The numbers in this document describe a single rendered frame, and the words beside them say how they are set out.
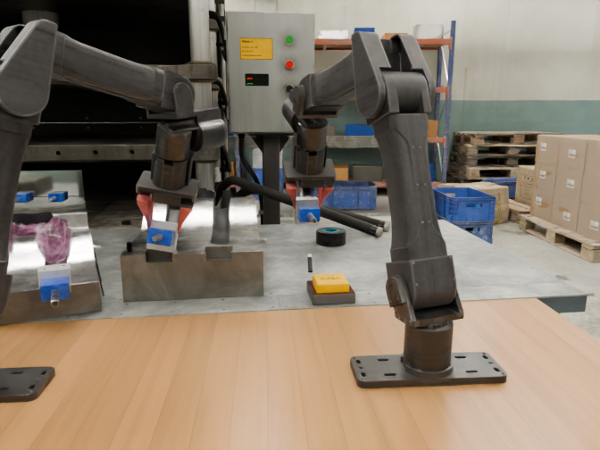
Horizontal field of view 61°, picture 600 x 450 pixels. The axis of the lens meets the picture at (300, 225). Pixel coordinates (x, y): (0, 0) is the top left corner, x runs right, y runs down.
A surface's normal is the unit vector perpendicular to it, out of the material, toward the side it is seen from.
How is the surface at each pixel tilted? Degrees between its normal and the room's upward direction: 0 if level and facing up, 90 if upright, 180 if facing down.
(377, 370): 0
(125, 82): 93
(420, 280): 71
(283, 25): 90
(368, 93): 90
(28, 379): 0
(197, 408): 0
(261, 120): 90
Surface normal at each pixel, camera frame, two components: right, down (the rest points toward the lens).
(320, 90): -0.81, 0.13
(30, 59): 0.80, 0.13
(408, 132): 0.37, -0.12
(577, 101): -0.02, 0.22
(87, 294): 0.41, 0.20
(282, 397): 0.00, -0.98
